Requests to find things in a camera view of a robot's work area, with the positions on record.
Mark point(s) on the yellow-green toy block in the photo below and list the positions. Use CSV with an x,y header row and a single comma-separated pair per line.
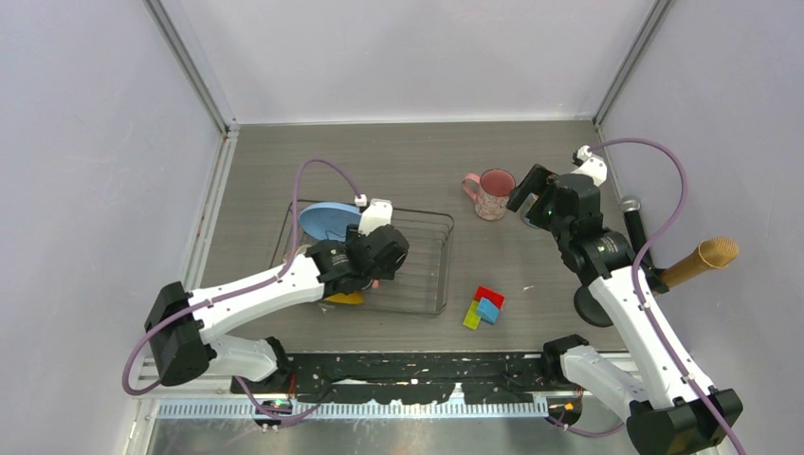
x,y
472,320

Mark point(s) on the light blue plate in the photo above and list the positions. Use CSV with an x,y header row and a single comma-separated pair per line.
x,y
328,220

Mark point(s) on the yellow patterned plate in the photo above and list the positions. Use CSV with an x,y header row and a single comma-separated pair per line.
x,y
355,298

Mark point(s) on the red toy block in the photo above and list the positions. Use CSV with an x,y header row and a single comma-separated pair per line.
x,y
494,297

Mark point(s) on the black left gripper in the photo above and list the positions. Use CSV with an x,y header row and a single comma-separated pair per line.
x,y
385,272

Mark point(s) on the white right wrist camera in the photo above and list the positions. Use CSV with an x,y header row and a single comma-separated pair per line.
x,y
591,165

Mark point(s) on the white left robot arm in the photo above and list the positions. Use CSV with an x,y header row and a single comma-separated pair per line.
x,y
190,331

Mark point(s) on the floral ceramic bowl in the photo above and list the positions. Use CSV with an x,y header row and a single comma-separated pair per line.
x,y
291,256

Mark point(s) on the black silver microphone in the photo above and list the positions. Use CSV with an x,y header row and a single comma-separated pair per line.
x,y
630,207

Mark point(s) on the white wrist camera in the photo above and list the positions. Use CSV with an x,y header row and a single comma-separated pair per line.
x,y
375,213
591,165

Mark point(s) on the patterned pink mug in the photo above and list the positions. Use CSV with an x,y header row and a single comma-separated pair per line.
x,y
489,192

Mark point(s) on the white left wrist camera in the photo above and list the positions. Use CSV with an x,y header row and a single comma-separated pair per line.
x,y
375,213

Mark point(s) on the gold microphone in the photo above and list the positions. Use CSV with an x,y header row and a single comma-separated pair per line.
x,y
712,254

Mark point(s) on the blue toy block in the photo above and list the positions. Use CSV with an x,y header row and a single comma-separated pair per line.
x,y
487,311

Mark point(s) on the black microphone stand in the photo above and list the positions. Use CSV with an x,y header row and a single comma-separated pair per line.
x,y
591,311

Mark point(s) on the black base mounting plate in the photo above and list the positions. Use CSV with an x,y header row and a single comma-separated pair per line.
x,y
412,378

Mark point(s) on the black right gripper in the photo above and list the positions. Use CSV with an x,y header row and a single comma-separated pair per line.
x,y
540,182

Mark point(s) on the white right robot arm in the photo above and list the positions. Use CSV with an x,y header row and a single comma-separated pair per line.
x,y
672,407

